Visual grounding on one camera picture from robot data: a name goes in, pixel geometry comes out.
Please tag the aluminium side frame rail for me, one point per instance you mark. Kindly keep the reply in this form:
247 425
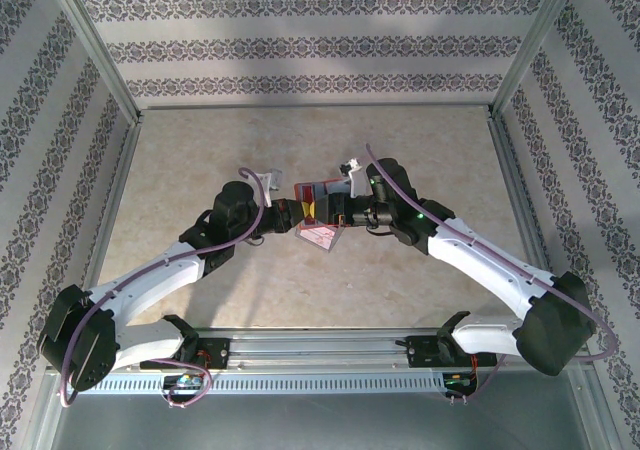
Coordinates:
115 190
521 190

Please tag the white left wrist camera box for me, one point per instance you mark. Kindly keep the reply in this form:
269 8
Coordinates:
272 180

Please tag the aluminium corner post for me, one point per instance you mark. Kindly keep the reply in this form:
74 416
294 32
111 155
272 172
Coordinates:
531 45
94 45

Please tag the orange card holder wallet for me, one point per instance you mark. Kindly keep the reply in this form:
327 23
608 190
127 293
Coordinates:
305 192

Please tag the small circuit board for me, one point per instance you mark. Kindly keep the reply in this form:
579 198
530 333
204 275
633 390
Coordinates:
185 381
457 381

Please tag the aluminium front frame rail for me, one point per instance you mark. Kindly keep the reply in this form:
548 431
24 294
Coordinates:
320 345

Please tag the grey sheet metal panel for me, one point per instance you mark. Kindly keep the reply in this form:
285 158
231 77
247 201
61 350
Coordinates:
320 425

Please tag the aluminium back frame rail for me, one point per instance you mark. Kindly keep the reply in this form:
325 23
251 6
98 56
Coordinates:
315 105

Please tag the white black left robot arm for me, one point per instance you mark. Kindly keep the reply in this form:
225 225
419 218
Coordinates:
150 280

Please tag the white pink card mountain print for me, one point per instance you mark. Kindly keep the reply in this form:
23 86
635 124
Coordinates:
317 237

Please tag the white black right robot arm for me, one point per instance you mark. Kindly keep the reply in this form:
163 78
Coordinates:
480 260

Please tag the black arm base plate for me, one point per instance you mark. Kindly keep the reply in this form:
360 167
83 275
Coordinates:
215 352
420 352

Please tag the metal bracket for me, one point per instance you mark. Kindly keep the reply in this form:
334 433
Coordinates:
356 180

